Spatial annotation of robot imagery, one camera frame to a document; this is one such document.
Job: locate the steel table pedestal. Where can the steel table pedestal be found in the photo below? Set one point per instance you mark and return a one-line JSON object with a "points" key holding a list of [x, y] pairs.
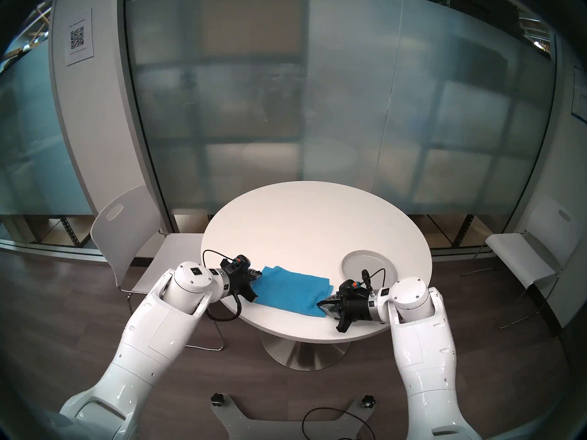
{"points": [[298, 356]]}

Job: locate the grey metal robot base plate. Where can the grey metal robot base plate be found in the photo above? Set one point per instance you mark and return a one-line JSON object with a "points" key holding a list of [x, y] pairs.
{"points": [[228, 416]]}

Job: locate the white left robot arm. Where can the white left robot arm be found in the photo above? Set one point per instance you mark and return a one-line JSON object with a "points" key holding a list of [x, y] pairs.
{"points": [[156, 333]]}

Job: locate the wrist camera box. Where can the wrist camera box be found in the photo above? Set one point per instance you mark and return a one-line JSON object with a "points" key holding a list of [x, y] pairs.
{"points": [[349, 288], [238, 264]]}

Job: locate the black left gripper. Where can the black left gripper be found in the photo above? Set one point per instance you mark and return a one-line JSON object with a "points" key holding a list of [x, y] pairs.
{"points": [[238, 285]]}

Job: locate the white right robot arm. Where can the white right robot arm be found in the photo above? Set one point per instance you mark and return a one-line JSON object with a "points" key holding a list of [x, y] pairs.
{"points": [[426, 352]]}

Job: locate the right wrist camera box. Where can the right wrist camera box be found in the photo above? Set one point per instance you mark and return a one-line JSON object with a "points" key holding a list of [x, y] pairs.
{"points": [[349, 288]]}

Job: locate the white QR code sign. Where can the white QR code sign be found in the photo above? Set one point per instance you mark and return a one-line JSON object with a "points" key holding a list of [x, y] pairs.
{"points": [[79, 38]]}

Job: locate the black star knob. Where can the black star knob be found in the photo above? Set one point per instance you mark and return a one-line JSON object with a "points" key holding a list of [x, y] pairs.
{"points": [[367, 401], [217, 399]]}

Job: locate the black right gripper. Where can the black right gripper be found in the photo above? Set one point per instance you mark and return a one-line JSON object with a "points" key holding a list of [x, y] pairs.
{"points": [[355, 310]]}

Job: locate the blue cloth napkin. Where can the blue cloth napkin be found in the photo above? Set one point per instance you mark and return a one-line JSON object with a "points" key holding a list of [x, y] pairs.
{"points": [[293, 290]]}

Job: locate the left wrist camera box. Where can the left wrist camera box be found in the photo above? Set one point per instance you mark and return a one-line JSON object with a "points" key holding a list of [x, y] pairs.
{"points": [[238, 264]]}

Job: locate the grey round plate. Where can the grey round plate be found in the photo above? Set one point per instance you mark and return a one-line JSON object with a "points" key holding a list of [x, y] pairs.
{"points": [[362, 262]]}

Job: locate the white plastic chair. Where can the white plastic chair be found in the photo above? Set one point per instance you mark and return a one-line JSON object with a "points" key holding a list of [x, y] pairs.
{"points": [[128, 219], [518, 255]]}

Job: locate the black shelving upright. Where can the black shelving upright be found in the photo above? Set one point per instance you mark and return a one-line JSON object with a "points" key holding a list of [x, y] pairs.
{"points": [[464, 233], [69, 233]]}

